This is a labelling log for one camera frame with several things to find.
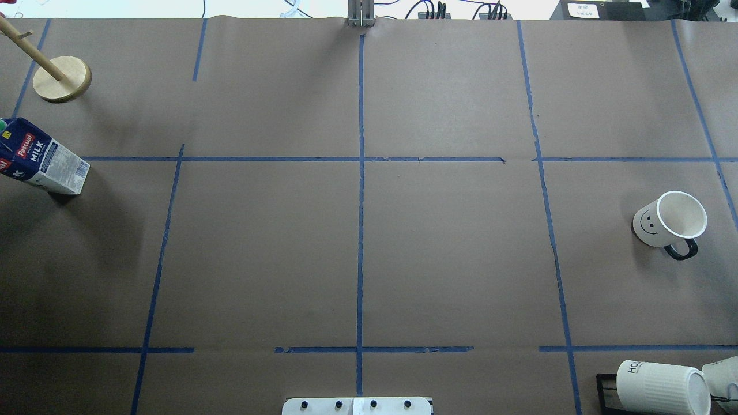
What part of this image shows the white smiley face mug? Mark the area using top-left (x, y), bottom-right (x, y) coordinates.
top-left (631, 191), bottom-right (708, 261)

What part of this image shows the white mug beside rack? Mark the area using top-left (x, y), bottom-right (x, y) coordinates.
top-left (702, 356), bottom-right (737, 403)

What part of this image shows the white ribbed HOME mug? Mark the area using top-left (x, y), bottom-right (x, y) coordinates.
top-left (616, 360), bottom-right (711, 414)

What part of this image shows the black box with label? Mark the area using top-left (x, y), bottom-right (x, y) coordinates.
top-left (550, 1), bottom-right (647, 21)

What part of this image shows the brown paper table cover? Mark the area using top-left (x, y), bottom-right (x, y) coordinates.
top-left (2, 16), bottom-right (736, 414)

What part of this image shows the grey metal camera pole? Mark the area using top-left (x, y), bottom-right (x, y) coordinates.
top-left (346, 0), bottom-right (376, 27)

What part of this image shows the blue Pascual milk carton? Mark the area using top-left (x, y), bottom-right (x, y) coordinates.
top-left (1, 116), bottom-right (90, 196)

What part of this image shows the wooden stand with round base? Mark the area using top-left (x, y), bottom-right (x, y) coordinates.
top-left (1, 16), bottom-right (92, 103)

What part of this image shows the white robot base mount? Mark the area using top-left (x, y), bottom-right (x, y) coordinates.
top-left (281, 396), bottom-right (434, 414)

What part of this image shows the black power strip with cables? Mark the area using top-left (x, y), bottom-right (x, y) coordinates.
top-left (403, 1), bottom-right (513, 21)

